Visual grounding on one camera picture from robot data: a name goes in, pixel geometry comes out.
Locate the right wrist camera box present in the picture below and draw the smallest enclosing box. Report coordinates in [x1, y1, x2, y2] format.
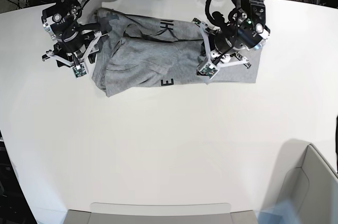
[71, 62, 87, 78]

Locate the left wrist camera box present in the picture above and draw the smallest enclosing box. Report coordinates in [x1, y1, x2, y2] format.
[196, 61, 219, 79]

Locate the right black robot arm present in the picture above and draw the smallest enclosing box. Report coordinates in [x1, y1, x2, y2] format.
[41, 0, 105, 77]

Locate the grey bin at right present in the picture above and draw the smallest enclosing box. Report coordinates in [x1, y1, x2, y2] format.
[276, 144, 337, 223]

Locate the grey T-shirt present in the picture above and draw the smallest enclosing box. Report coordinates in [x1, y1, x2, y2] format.
[90, 8, 261, 97]

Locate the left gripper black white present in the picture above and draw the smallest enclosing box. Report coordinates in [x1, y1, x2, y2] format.
[192, 18, 251, 70]

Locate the blue cloth in bin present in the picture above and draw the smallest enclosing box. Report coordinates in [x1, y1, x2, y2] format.
[256, 200, 296, 224]

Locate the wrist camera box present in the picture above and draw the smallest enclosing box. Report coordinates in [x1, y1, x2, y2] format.
[196, 61, 219, 79]
[71, 62, 87, 78]

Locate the grey bin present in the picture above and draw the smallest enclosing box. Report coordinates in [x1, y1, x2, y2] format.
[276, 144, 337, 223]
[63, 202, 258, 223]

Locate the black object right edge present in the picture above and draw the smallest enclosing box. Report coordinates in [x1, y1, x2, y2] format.
[334, 116, 338, 173]

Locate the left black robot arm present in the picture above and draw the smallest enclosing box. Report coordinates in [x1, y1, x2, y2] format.
[193, 0, 270, 78]

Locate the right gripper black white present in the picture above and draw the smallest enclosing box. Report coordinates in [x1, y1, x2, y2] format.
[42, 23, 108, 68]

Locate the grey bin at bottom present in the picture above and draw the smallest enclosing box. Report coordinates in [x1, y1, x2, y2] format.
[63, 202, 258, 223]

